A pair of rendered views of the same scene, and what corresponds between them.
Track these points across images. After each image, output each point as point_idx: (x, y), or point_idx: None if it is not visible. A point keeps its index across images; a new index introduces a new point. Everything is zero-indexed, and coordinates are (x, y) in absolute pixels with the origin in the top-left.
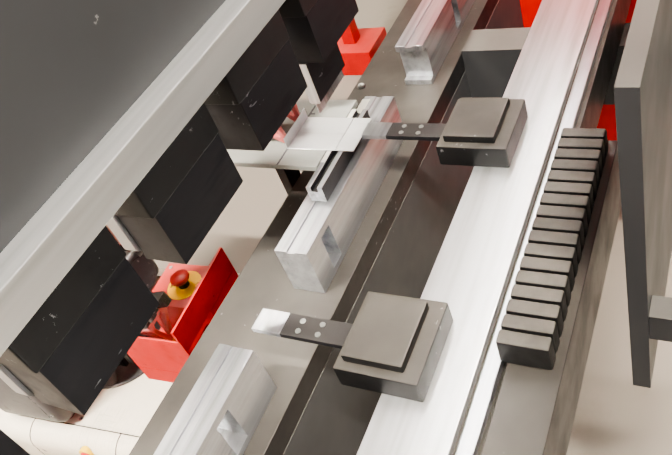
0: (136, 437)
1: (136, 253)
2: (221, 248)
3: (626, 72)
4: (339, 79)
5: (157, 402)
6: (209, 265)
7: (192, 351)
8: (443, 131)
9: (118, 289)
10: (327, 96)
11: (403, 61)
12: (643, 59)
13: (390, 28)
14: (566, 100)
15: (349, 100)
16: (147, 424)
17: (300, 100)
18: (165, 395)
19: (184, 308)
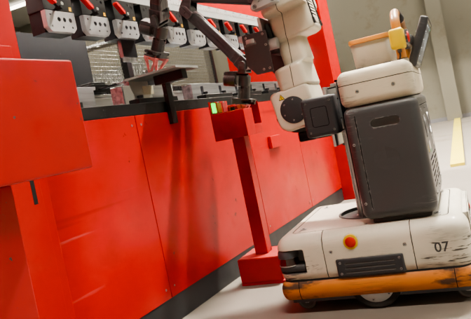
0: (337, 204)
1: (223, 73)
2: (207, 102)
3: None
4: (125, 60)
5: (331, 209)
6: (212, 102)
7: (212, 97)
8: (103, 84)
9: None
10: (132, 60)
11: (94, 98)
12: None
13: (83, 107)
14: None
15: (127, 78)
16: (224, 97)
17: (146, 73)
18: (219, 97)
19: (221, 101)
